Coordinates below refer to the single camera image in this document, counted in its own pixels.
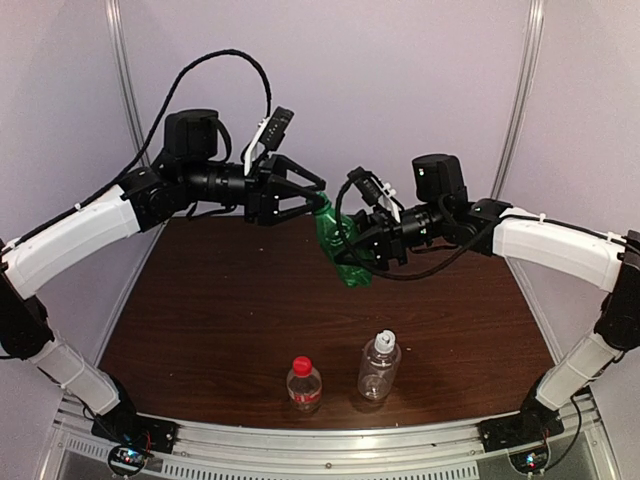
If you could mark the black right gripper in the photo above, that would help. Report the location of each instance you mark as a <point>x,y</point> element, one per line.
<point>382,233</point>

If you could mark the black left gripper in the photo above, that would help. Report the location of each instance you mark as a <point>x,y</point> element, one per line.
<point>261,202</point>

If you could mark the clear bottle red label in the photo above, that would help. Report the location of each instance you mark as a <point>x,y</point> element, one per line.
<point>305,392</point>

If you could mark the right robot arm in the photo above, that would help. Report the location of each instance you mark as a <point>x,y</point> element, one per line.
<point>581,284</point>

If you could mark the circuit board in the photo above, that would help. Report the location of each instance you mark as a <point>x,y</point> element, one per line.
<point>123,460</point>
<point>529,461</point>

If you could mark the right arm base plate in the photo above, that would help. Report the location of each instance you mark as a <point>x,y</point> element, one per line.
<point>517,429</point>

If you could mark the red bottle cap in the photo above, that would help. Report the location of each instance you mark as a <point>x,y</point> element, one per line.
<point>302,366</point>

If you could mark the green plastic bottle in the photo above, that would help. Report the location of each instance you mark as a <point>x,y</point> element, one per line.
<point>332,245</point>

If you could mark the left rear aluminium post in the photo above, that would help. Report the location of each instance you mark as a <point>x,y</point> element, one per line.
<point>119,48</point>

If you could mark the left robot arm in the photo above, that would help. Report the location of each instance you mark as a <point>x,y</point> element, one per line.
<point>185,173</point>

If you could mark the aluminium post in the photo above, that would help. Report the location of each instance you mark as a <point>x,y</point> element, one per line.
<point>533,34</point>
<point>119,48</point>

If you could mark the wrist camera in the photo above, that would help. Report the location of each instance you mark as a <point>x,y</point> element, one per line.
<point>268,137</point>
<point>376,193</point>

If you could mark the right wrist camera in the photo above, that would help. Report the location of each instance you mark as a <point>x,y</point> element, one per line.
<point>376,193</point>

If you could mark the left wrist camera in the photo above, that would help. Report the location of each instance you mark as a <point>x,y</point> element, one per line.
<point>268,137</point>

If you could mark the left circuit board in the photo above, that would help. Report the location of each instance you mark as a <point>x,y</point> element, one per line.
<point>123,460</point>

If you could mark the right rear aluminium post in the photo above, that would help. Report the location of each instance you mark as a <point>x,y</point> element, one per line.
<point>533,34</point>

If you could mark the clear bottle white cap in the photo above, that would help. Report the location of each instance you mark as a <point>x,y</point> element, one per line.
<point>381,357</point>

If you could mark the right circuit board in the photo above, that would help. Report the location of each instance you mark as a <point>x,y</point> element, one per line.
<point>529,461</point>

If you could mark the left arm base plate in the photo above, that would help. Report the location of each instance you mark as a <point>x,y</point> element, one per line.
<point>138,431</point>

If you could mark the front aluminium frame rail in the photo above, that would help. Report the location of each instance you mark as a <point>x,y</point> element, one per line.
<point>451,450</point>

